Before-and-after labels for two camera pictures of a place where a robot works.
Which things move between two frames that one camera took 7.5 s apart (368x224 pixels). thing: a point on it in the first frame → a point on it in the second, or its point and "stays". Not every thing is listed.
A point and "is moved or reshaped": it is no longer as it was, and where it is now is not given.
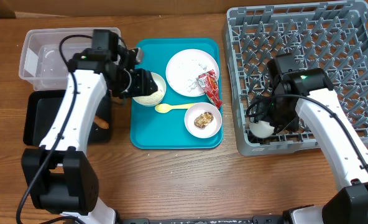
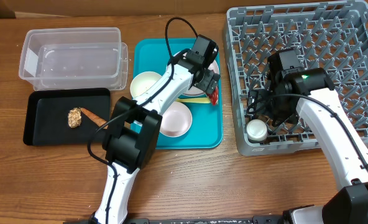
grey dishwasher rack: [344, 38] stays
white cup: [262, 129] is moved or reshaped
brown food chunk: [202, 121] is moved or reshaped
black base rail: [145, 219] stays
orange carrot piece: [101, 122] stays
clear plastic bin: [41, 65] stays
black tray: [41, 107] stays
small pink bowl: [202, 120] → [176, 120]
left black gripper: [142, 87] → [210, 81]
